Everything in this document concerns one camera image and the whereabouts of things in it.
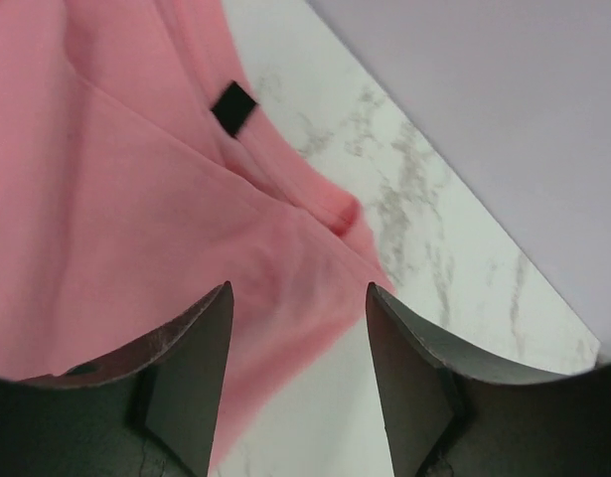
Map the pink t shirt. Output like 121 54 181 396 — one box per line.
0 1 388 465

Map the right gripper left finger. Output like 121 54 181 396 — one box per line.
0 282 233 476

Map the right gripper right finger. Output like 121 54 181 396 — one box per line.
366 284 611 476

